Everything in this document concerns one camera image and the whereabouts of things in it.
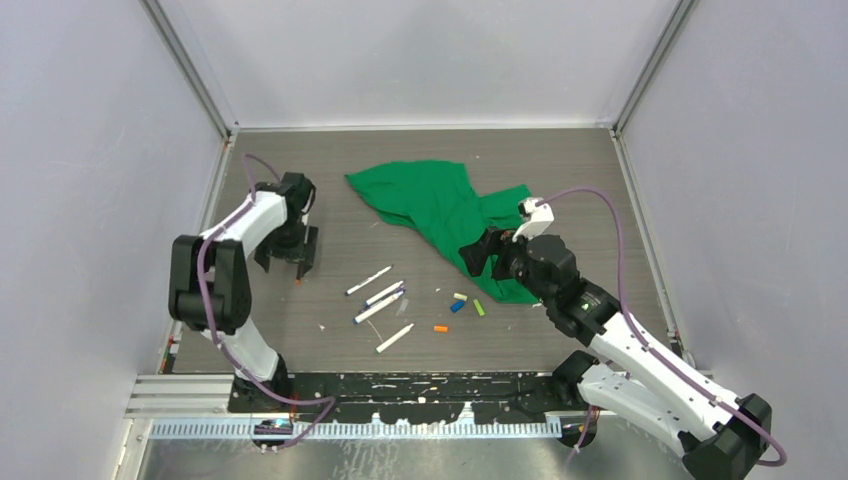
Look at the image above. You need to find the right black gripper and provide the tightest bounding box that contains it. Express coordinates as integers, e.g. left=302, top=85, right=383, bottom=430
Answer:
left=459, top=225, right=554, bottom=308

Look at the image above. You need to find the white marker blue end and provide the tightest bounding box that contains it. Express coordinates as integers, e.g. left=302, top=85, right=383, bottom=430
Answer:
left=352, top=293, right=405, bottom=324

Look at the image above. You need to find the white marker green tip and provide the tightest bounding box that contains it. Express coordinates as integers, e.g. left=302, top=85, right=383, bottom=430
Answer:
left=375, top=323, right=415, bottom=354

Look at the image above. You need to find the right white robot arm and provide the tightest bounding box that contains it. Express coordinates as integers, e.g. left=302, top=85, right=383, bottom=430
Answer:
left=459, top=227, right=772, bottom=479

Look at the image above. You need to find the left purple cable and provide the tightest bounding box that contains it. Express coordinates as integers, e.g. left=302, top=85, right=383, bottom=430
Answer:
left=195, top=153, right=338, bottom=452

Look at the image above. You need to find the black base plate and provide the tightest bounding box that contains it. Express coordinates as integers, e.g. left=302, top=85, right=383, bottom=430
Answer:
left=225, top=370, right=621, bottom=427

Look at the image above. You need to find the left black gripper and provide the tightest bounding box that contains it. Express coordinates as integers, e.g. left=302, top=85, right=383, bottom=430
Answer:
left=257, top=220, right=318, bottom=275

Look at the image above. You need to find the green cloth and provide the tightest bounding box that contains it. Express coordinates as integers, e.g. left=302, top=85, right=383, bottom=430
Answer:
left=345, top=159, right=537, bottom=304

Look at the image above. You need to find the white marker blue tip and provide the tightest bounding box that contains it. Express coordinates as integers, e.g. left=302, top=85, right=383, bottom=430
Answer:
left=364, top=280, right=405, bottom=308

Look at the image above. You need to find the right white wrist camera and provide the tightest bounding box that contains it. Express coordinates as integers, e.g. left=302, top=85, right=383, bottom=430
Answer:
left=512, top=197, right=555, bottom=243

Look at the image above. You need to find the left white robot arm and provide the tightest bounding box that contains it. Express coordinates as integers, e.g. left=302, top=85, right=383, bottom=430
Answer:
left=168, top=172, right=318, bottom=413

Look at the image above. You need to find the clear pen cap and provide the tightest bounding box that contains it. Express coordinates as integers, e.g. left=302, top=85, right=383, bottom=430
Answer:
left=396, top=298, right=410, bottom=316

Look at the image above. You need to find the green pen cap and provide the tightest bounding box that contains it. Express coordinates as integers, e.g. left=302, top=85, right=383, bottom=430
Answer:
left=473, top=299, right=486, bottom=317

